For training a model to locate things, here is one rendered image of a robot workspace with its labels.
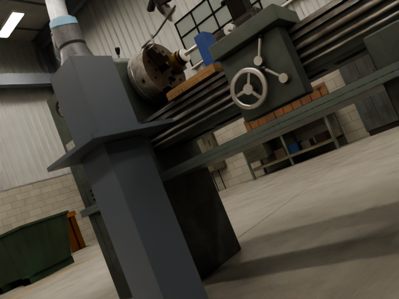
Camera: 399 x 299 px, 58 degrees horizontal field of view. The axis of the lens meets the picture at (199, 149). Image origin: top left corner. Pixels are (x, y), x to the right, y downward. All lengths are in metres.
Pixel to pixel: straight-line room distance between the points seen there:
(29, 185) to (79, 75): 11.21
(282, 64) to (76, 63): 0.79
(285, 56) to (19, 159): 11.91
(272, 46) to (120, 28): 10.89
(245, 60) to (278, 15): 0.21
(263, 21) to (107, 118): 0.69
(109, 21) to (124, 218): 11.27
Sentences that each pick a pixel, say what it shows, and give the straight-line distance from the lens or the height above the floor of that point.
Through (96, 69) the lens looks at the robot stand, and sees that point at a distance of 1.57.
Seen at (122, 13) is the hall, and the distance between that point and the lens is 12.13.
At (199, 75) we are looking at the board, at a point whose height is 0.89.
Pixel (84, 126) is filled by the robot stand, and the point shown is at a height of 0.83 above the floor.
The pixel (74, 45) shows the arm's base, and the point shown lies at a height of 1.17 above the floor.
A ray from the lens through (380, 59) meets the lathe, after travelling 1.28.
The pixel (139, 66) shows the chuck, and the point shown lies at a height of 1.11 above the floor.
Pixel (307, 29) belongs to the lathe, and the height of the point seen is 0.82.
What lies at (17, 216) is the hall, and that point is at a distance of 12.26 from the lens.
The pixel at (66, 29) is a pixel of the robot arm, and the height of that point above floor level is 1.25.
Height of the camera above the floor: 0.46
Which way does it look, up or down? 5 degrees up
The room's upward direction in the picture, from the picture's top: 22 degrees counter-clockwise
